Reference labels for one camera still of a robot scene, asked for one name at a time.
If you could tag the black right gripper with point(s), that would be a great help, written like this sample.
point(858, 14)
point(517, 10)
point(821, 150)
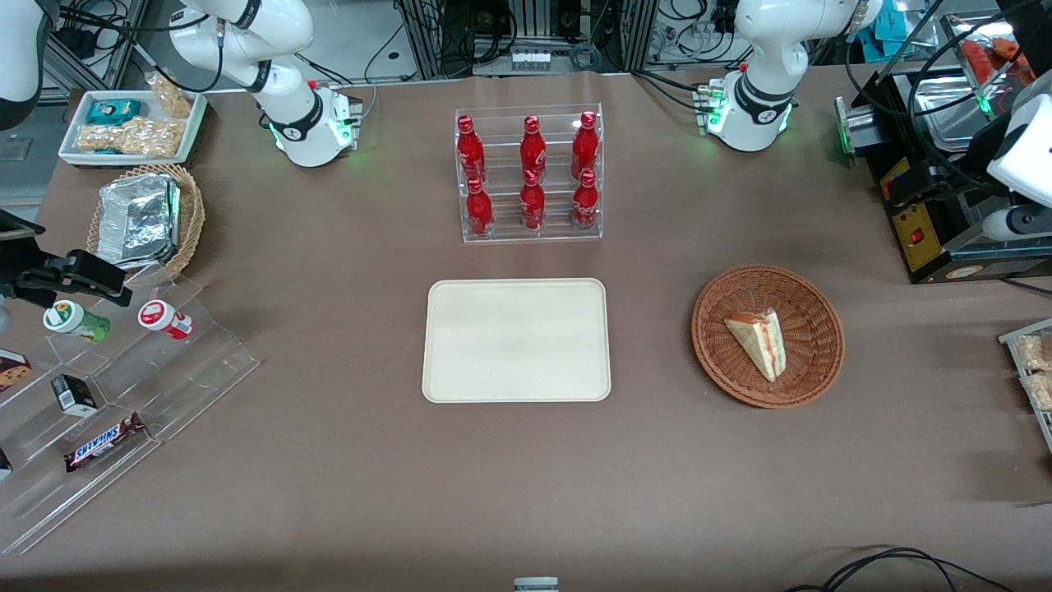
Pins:
point(18, 276)

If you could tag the triangular sandwich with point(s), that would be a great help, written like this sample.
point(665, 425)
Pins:
point(760, 341)

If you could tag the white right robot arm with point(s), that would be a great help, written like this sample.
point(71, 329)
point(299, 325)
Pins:
point(288, 90)

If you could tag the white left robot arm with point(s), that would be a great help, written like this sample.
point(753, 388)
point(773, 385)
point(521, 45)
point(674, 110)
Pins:
point(764, 49)

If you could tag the light tan wicker basket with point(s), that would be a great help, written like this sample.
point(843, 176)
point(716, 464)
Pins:
point(193, 214)

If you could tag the white rectangular snack tray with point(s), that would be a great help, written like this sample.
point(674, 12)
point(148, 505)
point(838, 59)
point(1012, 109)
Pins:
point(191, 131)

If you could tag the cream rectangular plastic tray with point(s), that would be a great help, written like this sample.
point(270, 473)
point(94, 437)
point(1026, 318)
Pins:
point(516, 341)

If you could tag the brown round wicker basket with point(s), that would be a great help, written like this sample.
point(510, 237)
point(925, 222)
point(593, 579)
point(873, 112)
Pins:
point(805, 312)

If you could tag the grey tray with snacks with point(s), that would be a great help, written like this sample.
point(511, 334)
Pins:
point(1015, 337)

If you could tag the green label yogurt cup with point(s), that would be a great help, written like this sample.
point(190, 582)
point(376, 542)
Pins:
point(74, 321)

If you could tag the silver foil wrapped package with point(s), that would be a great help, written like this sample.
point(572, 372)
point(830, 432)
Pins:
point(138, 218)

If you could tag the red label yogurt cup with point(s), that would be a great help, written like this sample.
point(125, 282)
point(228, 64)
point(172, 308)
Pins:
point(163, 318)

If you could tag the small black carton box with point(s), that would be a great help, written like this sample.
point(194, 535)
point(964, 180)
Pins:
point(74, 395)

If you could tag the brown cookie box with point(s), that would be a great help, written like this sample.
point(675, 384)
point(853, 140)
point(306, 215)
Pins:
point(12, 370)

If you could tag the clear acrylic stepped display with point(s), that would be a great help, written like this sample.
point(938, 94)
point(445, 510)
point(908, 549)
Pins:
point(189, 378)

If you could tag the large clear peanut bag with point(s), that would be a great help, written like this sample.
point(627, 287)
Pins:
point(131, 137)

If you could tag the Snickers chocolate bar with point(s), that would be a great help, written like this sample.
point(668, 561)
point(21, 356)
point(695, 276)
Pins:
point(103, 444)

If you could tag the teal snack packet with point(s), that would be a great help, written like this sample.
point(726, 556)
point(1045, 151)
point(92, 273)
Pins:
point(113, 111)

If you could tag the small clear peanut bag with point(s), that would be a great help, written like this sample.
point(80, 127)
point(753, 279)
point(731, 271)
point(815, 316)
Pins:
point(173, 97)

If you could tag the red cola bottle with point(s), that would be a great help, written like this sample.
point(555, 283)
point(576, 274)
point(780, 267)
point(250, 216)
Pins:
point(470, 152)
point(532, 152)
point(479, 214)
point(584, 148)
point(532, 205)
point(586, 205)

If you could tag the clear acrylic bottle rack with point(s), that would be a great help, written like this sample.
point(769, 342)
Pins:
point(501, 222)

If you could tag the white power strip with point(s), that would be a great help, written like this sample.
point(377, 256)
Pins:
point(531, 59)

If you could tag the teal cardboard box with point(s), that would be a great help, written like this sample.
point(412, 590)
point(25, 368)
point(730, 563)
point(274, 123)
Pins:
point(883, 29)

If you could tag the black food warmer machine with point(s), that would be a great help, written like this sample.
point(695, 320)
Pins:
point(920, 214)

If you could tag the clear wrapped cracker pack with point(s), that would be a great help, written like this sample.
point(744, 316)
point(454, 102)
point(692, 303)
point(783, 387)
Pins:
point(1042, 390)
point(1037, 352)

